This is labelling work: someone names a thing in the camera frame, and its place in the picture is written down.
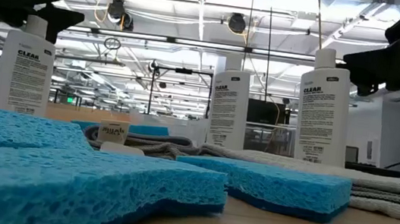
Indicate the white CLEAR label bottle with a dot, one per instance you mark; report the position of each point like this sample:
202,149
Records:
23,75
229,108
323,119

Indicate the light grey cloth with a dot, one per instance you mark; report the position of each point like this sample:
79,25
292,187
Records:
385,188

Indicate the blue cellulose sponge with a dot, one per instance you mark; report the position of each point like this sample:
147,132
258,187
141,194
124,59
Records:
152,130
271,186
61,186
11,127

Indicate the beige Suuds label card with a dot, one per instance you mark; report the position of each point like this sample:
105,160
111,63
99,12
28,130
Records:
113,131

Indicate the white handwritten paper tag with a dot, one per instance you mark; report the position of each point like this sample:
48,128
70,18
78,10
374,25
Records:
121,149

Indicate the dark grey microfiber cloth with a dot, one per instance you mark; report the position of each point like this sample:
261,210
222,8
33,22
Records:
165,146

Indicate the green exit sign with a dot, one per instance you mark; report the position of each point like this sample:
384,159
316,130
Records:
70,100

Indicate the grey monitor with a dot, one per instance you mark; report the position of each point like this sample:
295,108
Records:
351,154

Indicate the black monitor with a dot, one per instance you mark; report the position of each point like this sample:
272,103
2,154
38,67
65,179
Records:
265,112

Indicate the long ceiling light bar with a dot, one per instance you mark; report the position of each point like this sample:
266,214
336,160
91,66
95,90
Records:
193,43

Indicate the white wall box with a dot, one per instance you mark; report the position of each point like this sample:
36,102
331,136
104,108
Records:
369,150

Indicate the black metal frame rig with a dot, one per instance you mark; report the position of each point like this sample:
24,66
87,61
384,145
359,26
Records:
184,71

